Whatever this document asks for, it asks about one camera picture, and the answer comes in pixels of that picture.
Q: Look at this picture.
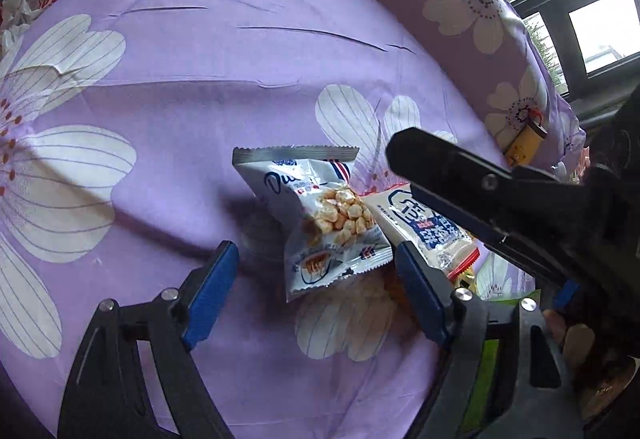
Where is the dark window frame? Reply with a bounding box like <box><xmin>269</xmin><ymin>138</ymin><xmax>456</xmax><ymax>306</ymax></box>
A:
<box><xmin>513</xmin><ymin>0</ymin><xmax>639</xmax><ymax>130</ymax></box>

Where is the yellow bear drink bottle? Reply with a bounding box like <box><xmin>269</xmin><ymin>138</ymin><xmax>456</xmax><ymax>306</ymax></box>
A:
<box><xmin>504</xmin><ymin>110</ymin><xmax>548</xmax><ymax>168</ymax></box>

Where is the purple floral bed sheet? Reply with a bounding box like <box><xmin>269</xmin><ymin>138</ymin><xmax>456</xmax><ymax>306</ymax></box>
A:
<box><xmin>0</xmin><ymin>0</ymin><xmax>542</xmax><ymax>439</ymax></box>

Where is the green white cardboard box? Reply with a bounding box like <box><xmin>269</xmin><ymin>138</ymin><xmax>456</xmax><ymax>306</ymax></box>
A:
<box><xmin>459</xmin><ymin>289</ymin><xmax>540</xmax><ymax>438</ymax></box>

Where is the white blue snack packet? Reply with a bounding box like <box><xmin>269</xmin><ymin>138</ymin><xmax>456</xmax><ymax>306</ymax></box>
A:
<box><xmin>362</xmin><ymin>185</ymin><xmax>480</xmax><ymax>281</ymax></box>

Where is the white popcorn snack packet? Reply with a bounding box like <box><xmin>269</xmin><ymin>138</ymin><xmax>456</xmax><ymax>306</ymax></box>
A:
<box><xmin>232</xmin><ymin>145</ymin><xmax>393</xmax><ymax>301</ymax></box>

